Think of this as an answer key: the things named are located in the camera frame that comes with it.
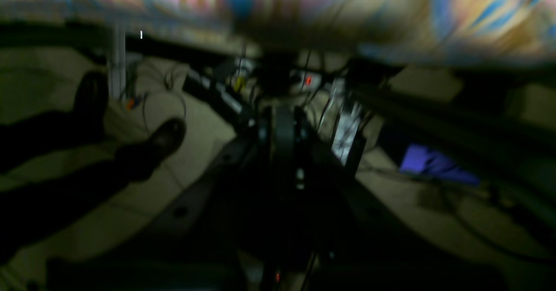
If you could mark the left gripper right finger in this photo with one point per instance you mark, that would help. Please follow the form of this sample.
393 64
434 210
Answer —
349 240

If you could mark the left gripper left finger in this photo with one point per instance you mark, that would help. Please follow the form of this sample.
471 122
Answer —
190 245

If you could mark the person's black shoe near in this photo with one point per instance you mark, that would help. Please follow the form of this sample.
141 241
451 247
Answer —
137 162

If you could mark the person's black shoe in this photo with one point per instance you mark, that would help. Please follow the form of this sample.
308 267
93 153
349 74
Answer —
90 104
137 162

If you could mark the purple blue object on floor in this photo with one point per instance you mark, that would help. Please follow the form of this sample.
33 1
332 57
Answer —
430 163

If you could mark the person's black shoe far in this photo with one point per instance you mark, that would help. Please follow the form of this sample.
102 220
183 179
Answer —
90 104

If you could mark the white power strip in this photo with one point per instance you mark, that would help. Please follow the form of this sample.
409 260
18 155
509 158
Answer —
304 81

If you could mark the patterned pastel tablecloth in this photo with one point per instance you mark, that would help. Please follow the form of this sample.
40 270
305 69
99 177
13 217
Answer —
440 32

